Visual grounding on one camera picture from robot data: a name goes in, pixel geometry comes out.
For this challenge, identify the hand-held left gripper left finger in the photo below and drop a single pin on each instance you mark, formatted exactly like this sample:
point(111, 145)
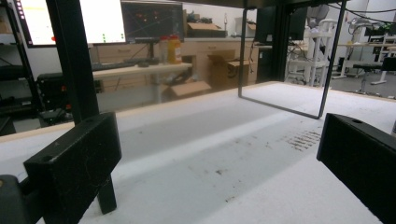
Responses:
point(73, 161)

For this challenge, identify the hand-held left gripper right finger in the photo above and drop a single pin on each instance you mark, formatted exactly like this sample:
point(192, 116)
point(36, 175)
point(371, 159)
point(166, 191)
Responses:
point(361, 158)

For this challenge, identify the black computer case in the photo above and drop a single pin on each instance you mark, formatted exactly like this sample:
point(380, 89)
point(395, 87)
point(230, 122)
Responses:
point(53, 90)

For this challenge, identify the black stool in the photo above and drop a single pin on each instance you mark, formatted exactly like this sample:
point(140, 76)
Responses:
point(365, 70)

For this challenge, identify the black shelf rack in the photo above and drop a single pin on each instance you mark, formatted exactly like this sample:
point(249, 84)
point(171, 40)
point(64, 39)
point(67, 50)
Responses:
point(18, 74)

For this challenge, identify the black keyboard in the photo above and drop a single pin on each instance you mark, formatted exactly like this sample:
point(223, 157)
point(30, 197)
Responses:
point(112, 66)

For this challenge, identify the white rack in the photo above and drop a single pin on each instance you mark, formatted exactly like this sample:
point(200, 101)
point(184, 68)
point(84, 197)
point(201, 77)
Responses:
point(314, 56)

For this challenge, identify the light wooden desk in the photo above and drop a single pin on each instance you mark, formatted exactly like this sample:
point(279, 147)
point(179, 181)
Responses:
point(140, 70)

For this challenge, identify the flat cardboard box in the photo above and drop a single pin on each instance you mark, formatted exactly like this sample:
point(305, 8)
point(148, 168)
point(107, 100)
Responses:
point(190, 88)

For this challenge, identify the bright white monitor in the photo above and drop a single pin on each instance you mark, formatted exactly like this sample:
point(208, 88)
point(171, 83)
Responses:
point(99, 21)

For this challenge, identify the clear bottle with red cap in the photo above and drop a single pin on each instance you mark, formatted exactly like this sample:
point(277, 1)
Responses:
point(163, 49)

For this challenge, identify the yellow bottle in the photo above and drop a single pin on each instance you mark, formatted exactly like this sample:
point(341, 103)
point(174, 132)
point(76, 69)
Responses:
point(174, 49)

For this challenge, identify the large printed cardboard box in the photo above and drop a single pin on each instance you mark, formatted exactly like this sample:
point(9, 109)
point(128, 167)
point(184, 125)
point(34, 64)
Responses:
point(230, 73)

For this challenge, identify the dark monitor with graph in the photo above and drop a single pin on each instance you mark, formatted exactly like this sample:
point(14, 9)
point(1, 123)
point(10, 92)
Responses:
point(152, 21)

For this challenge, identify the black monitor back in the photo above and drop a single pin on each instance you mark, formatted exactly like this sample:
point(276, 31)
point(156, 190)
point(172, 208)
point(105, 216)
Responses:
point(266, 25)

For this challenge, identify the open cardboard box on cabinet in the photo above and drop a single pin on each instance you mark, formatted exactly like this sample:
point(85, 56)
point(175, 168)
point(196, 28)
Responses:
point(204, 29)

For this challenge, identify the dark shelf board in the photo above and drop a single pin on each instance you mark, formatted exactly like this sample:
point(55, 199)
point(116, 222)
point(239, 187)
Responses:
point(236, 3)

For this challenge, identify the thin metal frame leg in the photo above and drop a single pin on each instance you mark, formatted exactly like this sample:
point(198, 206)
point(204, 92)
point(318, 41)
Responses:
point(327, 87)

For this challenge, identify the thick black frame post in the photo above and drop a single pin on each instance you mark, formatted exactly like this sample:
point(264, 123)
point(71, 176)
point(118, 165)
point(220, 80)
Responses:
point(73, 62)

